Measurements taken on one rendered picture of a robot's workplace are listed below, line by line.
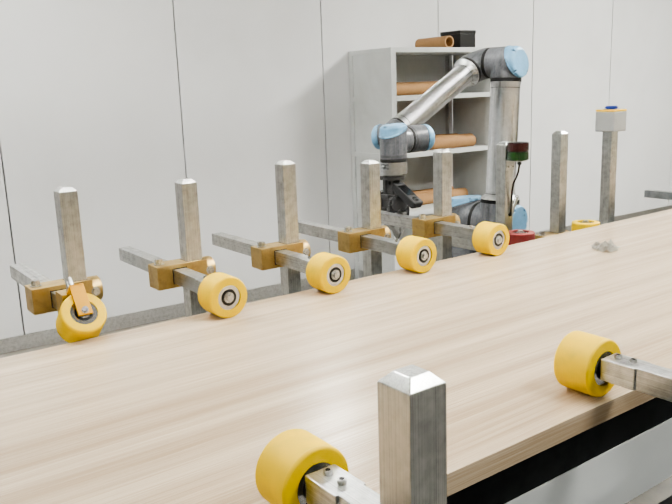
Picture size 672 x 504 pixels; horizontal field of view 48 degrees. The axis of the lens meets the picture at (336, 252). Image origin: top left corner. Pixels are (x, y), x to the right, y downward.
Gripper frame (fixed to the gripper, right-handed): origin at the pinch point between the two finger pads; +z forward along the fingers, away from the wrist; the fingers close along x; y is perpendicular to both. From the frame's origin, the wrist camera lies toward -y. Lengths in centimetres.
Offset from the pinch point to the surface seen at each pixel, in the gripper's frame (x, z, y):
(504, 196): -1.4, -16.9, -43.8
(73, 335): 129, -9, -57
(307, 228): 52, -12, -20
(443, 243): 23.3, -6.9, -43.5
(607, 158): -52, -24, -44
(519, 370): 83, -7, -118
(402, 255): 55, -12, -62
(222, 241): 77, -12, -18
